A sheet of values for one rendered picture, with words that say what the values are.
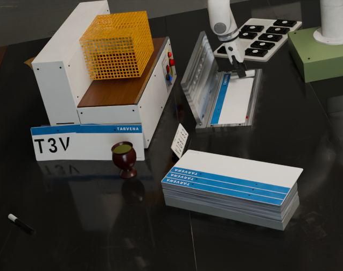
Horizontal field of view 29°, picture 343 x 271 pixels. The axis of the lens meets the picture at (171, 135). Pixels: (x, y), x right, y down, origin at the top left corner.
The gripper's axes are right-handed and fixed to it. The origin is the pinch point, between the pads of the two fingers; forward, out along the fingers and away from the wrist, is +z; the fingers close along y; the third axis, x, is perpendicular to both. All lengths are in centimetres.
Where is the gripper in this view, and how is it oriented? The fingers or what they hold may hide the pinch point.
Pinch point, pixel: (242, 70)
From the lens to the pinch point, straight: 277.3
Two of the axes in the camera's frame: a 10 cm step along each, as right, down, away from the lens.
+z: 3.7, 8.1, 4.5
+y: 2.0, -5.4, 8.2
